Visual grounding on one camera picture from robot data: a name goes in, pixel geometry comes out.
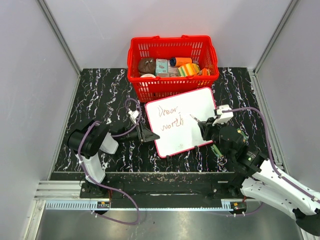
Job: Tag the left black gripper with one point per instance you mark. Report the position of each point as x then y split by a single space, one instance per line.
145 135

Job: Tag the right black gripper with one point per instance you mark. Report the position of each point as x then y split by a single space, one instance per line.
209 127

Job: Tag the red whiteboard marker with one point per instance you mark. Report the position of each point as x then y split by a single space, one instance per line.
196 119

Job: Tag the pink framed whiteboard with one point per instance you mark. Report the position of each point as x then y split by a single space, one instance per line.
170 119

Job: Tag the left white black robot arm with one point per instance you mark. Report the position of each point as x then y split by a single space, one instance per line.
88 140

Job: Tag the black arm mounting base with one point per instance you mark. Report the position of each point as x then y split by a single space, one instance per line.
218 185

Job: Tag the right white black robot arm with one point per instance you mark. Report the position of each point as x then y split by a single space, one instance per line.
259 178

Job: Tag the red plastic shopping basket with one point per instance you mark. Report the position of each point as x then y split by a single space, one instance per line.
197 47

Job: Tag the orange snack packet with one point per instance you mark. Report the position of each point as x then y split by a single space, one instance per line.
204 72

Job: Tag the yellow sponge pack in basket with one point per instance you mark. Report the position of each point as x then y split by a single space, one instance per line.
188 70

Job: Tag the white round lid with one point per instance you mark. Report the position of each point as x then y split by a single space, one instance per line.
148 75

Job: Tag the pink small box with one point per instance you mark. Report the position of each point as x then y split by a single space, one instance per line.
172 71

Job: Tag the orange blue can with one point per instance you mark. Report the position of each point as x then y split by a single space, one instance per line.
177 62

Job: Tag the brown chocolate muffin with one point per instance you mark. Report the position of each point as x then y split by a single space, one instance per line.
147 65

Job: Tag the teal small box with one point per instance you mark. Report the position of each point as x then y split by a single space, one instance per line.
162 68

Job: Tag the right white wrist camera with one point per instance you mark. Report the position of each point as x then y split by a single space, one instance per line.
223 114

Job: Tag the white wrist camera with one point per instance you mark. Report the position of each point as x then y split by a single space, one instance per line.
133 116
223 114

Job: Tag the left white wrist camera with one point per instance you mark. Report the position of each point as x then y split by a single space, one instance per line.
133 116

